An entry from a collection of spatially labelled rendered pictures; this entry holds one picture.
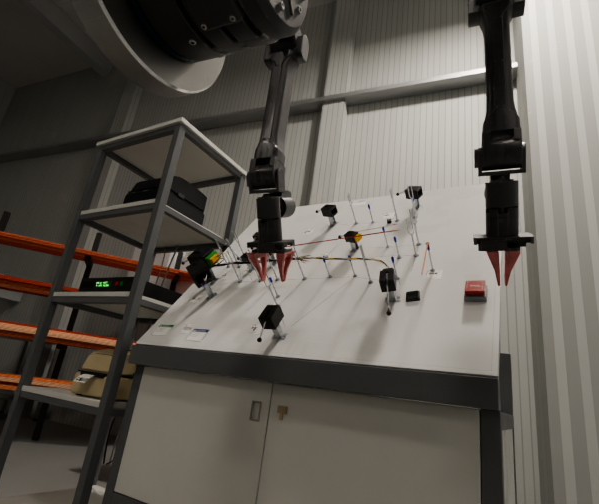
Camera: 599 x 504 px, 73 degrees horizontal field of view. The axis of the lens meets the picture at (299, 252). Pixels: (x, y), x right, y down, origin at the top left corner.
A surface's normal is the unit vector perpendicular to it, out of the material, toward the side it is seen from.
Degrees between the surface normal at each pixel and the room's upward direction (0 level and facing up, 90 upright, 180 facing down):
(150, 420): 90
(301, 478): 90
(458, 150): 90
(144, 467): 90
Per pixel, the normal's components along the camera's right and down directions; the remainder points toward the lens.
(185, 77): 0.92, -0.01
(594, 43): -0.38, -0.35
